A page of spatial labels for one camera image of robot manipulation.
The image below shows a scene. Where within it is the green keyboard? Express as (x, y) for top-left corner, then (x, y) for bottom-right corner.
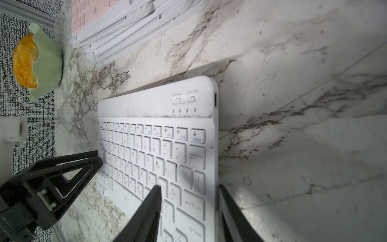
(93, 0), (212, 70)

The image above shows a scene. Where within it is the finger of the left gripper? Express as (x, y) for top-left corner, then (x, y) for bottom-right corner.
(1, 151), (103, 230)

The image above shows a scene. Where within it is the pink keyboard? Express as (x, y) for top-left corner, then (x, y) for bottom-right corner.
(86, 1), (208, 68)
(71, 0), (153, 38)
(71, 0), (194, 65)

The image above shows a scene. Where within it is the white keyboard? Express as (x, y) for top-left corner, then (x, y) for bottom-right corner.
(96, 76), (219, 242)

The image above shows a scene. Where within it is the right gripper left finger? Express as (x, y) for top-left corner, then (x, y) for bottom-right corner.
(114, 185), (162, 242)

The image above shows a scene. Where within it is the green leaf-shaped plate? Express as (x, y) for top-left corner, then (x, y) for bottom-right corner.
(28, 23), (63, 101)

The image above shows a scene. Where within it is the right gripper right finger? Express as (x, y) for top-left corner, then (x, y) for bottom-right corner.
(218, 185), (264, 242)

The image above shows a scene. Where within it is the yellow keyboard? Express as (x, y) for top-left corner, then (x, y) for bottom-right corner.
(71, 1), (167, 48)

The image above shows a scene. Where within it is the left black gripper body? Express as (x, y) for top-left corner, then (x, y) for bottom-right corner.
(1, 187), (39, 242)

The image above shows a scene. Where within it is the orange croissant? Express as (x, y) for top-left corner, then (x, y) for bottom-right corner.
(13, 33), (40, 89)

